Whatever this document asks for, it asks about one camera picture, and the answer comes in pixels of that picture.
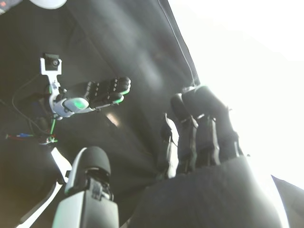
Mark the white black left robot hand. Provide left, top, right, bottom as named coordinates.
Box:
left=53, top=85, right=291, bottom=228

